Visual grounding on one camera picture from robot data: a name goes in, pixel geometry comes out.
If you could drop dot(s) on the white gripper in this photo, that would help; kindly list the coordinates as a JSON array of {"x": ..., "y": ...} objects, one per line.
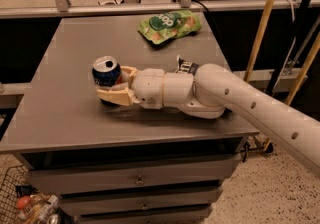
[{"x": 148, "y": 86}]

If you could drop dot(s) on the wire basket with items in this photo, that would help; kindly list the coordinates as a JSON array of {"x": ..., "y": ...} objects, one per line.
[{"x": 21, "y": 203}]

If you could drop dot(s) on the grey drawer cabinet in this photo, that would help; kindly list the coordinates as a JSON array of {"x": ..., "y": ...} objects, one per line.
[{"x": 121, "y": 165}]

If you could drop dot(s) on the blue pepsi can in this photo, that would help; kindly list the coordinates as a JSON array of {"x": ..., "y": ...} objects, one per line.
[{"x": 106, "y": 72}]

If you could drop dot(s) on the wooden pole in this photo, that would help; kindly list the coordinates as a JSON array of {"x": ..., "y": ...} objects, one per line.
[
  {"x": 301, "y": 71},
  {"x": 258, "y": 38}
]

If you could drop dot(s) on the green snack bag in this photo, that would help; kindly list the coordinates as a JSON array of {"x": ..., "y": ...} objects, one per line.
[{"x": 167, "y": 26}]

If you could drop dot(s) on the dark blue chip bag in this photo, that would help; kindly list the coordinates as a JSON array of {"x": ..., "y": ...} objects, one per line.
[{"x": 186, "y": 67}]

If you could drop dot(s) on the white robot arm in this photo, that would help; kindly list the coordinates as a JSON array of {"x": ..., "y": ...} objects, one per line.
[{"x": 207, "y": 94}]

